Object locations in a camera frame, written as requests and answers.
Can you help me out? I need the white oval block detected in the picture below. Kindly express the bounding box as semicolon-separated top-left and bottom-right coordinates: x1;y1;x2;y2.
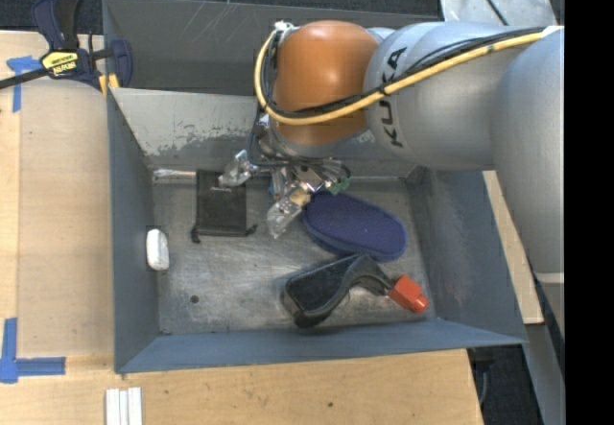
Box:
145;227;171;272

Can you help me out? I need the black tool with red cap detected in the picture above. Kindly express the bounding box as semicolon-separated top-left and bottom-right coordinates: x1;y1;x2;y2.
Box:
280;253;430;330

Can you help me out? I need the blue oval sponge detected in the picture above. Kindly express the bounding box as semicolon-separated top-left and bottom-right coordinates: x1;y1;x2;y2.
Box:
301;192;410;264

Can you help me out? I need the pale wood board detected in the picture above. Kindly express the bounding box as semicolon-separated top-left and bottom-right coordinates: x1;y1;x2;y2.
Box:
16;76;117;360

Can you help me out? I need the black flat cloth pouch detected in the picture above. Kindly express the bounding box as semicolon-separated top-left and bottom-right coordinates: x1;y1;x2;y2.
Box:
190;168;259;245

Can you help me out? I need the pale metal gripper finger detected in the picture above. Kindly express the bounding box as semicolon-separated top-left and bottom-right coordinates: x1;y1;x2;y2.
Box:
218;149;261;189
266;196;309;241

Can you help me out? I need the grey metal bin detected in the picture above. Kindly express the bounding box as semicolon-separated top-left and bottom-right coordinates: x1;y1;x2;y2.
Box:
100;0;530;375

